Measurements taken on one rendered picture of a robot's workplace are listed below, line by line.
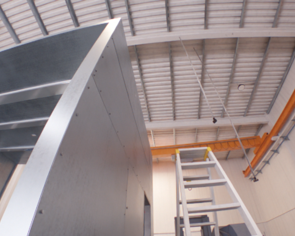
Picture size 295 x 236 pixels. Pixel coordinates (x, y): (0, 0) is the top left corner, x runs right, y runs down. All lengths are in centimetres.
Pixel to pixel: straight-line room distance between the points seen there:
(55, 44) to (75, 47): 23
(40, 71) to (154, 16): 538
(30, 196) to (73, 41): 166
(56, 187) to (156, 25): 677
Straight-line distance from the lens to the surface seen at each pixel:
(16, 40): 870
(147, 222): 259
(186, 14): 700
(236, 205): 123
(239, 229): 217
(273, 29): 811
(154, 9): 691
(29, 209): 49
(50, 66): 222
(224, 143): 1056
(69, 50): 201
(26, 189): 53
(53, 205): 53
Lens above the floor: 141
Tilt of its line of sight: 44 degrees up
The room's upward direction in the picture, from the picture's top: straight up
